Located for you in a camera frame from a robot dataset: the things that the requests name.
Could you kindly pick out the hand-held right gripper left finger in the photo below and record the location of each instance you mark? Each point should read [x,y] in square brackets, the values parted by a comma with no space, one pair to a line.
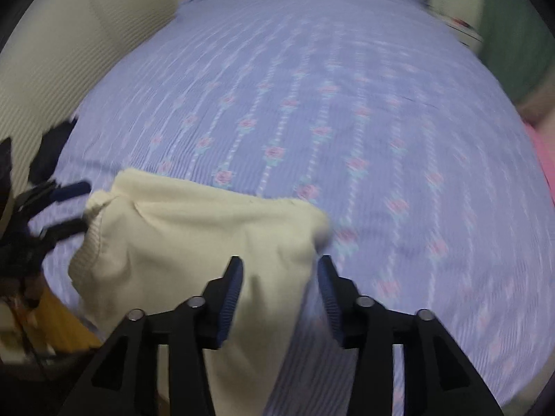
[232,299]

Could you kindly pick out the purple floral bedspread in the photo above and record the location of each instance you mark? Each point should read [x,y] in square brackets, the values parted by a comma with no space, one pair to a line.
[325,95]

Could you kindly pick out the pink cloth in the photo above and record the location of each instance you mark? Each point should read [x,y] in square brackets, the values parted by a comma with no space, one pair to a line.
[544,160]

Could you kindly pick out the green curtain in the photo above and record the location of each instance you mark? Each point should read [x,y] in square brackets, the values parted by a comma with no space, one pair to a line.
[516,30]

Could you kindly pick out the white nightstand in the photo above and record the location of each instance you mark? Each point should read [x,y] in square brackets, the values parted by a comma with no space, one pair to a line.
[457,21]

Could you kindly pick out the white louvered wardrobe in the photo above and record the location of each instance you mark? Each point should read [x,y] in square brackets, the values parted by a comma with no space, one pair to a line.
[86,52]

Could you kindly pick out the cream pants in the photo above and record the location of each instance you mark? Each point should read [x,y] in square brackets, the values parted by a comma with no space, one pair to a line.
[173,247]

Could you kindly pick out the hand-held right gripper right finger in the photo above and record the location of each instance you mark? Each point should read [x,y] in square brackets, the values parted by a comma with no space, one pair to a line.
[327,299]

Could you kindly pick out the black cloth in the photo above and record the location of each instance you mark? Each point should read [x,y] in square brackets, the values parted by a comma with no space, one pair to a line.
[52,151]

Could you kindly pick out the beige curtain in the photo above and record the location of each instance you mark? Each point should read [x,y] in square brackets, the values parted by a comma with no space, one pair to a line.
[535,108]

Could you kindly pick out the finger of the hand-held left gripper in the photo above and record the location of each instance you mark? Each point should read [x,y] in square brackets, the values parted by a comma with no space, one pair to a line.
[71,191]
[67,229]

